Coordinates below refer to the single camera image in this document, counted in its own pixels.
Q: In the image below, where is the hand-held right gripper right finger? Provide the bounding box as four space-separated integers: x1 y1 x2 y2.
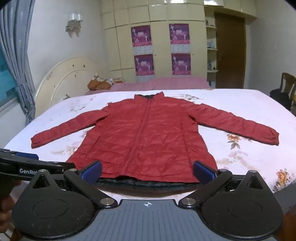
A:
179 160 267 208

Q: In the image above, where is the cream corner shelf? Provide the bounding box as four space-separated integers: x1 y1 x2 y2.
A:
204 16 219 84

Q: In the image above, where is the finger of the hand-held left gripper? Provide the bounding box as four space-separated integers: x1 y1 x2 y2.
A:
52 162 76 180
0 149 39 161

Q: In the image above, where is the purple wall poster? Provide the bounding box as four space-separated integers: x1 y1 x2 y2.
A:
134 54 155 77
169 23 191 45
171 53 191 76
131 25 152 48

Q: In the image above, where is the cream round headboard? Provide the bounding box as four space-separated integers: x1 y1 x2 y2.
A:
35 57 99 118

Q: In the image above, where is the glass wall lamp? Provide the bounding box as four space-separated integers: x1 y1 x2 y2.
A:
65 13 84 38

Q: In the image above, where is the wooden chair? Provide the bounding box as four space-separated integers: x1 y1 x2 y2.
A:
279 72 296 116

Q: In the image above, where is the brown wooden door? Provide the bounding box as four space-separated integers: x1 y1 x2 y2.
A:
214 11 247 89

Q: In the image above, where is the cream wardrobe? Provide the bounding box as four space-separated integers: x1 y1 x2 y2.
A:
101 0 258 83

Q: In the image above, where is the window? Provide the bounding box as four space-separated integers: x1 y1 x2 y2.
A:
0 50 18 100

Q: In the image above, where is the pink bedspread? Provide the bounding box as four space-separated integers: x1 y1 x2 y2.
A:
85 77 211 95

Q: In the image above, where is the blue grey curtain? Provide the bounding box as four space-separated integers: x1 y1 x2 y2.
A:
0 0 36 126

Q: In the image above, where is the red down jacket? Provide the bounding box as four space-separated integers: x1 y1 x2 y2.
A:
31 91 279 186

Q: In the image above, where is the white floral bed sheet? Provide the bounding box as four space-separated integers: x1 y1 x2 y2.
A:
5 88 296 195

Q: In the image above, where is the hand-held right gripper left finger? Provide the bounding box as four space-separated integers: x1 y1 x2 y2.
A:
31 161 117 208

